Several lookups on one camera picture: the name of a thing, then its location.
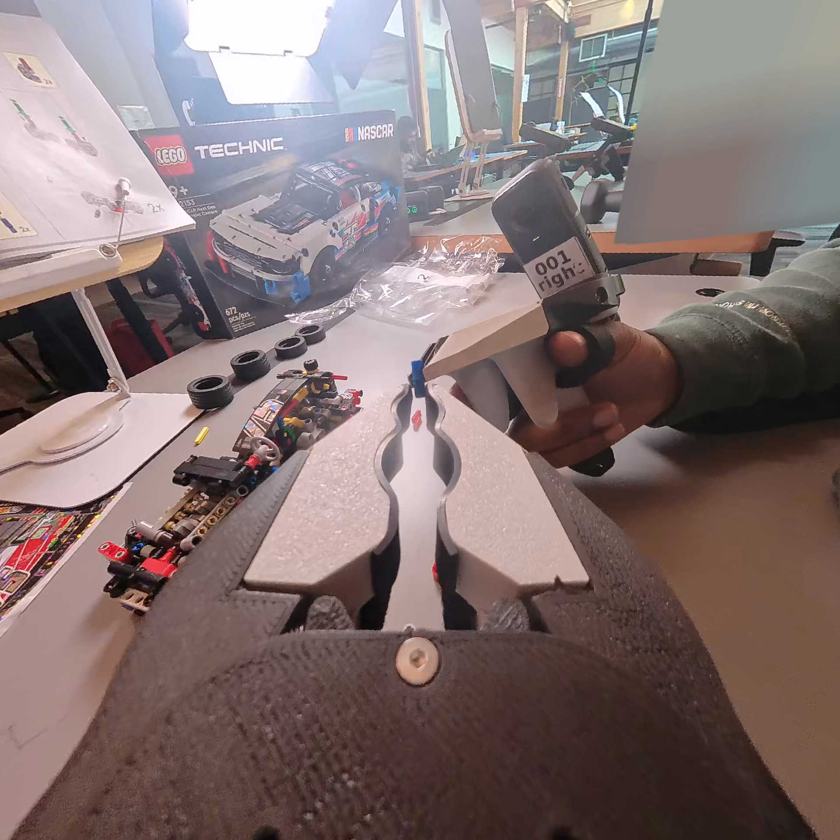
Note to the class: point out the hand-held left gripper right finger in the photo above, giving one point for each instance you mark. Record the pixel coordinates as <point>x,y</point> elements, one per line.
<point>518,525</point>

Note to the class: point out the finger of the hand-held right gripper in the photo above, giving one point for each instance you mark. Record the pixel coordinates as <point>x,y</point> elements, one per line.
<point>492,341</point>
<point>489,397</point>

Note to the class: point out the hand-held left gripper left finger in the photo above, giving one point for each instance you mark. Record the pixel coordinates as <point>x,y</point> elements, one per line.
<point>315,525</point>

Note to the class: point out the blue connector pin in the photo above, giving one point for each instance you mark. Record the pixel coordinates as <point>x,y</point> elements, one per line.
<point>415,377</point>

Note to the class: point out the black toy set box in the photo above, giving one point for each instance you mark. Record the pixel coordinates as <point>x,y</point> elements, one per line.
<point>295,216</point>

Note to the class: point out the person's right hand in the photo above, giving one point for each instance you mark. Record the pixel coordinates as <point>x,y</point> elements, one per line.
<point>636,387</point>

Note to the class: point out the black dumbbell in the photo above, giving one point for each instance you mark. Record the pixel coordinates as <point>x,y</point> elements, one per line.
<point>600,200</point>

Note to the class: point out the clear plastic bag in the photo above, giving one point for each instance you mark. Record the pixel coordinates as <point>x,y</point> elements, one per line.
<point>426,282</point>

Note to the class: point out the wooden background desk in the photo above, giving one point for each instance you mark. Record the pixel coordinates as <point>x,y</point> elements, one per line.
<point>459,226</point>

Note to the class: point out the toy brick car chassis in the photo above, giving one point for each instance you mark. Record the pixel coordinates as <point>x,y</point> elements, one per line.
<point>216,485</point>

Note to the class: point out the black toy tyre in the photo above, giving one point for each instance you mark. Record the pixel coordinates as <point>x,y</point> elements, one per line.
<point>319,338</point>
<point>223,399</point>
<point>300,352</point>
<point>262,372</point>

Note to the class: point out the wooden easel with black panel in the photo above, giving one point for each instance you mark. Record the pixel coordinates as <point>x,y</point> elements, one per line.
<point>472,79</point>

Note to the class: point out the white book stand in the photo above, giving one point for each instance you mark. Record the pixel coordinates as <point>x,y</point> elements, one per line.
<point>79,420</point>

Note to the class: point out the holographic sticker sheet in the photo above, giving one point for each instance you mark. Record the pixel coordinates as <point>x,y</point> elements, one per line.
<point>39,544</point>

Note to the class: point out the instruction booklet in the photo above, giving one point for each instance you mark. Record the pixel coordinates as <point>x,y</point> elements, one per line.
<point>65,151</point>

